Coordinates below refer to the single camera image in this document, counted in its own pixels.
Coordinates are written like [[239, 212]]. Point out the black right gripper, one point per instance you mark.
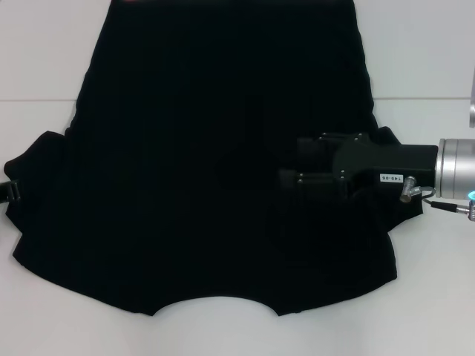
[[389, 163]]

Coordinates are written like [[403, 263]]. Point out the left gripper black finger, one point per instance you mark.
[[7, 192]]

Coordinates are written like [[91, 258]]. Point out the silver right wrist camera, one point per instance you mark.
[[472, 115]]

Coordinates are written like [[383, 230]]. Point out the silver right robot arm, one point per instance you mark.
[[456, 168]]

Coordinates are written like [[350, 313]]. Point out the black t-shirt with pink print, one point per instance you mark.
[[185, 148]]

